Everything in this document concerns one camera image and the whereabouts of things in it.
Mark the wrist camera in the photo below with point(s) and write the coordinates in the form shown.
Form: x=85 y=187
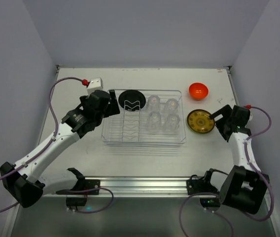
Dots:
x=248 y=107
x=94 y=84

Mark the orange bowl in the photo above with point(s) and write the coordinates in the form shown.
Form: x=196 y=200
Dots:
x=198 y=91

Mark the clear glass front left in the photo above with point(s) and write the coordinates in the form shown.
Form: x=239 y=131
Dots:
x=154 y=122

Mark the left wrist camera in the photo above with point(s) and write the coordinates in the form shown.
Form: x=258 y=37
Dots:
x=94 y=84

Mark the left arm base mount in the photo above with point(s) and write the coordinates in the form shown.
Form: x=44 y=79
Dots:
x=81 y=184

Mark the clear glass back left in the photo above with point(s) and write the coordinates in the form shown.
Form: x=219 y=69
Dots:
x=153 y=103

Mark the clear glass back right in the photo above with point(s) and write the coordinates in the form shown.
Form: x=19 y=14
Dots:
x=171 y=106

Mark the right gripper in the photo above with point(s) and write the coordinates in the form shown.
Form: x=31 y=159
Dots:
x=223 y=119

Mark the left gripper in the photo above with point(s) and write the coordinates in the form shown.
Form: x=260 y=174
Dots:
x=107 y=104

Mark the clear glass front right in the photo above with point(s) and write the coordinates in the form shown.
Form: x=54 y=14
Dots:
x=172 y=122

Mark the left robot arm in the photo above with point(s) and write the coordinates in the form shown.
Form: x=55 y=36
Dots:
x=24 y=179

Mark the yellow patterned plate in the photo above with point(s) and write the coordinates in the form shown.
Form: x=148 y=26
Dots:
x=200 y=122

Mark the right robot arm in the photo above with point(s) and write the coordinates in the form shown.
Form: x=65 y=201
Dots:
x=245 y=186

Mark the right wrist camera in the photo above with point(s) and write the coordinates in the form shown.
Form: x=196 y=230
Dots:
x=248 y=107

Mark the black plate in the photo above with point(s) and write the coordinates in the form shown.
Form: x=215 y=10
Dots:
x=132 y=100

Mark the white wire dish rack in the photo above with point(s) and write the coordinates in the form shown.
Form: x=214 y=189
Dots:
x=129 y=127

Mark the clear glass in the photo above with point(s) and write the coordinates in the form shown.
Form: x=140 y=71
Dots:
x=171 y=106
x=153 y=103
x=172 y=122
x=154 y=122

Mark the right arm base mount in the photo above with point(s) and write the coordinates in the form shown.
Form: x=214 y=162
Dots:
x=195 y=185

